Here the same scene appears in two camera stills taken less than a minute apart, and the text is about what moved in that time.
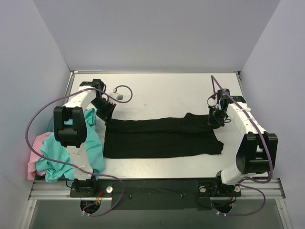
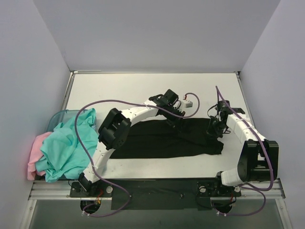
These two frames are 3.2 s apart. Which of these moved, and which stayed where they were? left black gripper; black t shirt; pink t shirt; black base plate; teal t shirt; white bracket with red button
Moved: white bracket with red button; left black gripper
Stayed: black base plate; teal t shirt; pink t shirt; black t shirt
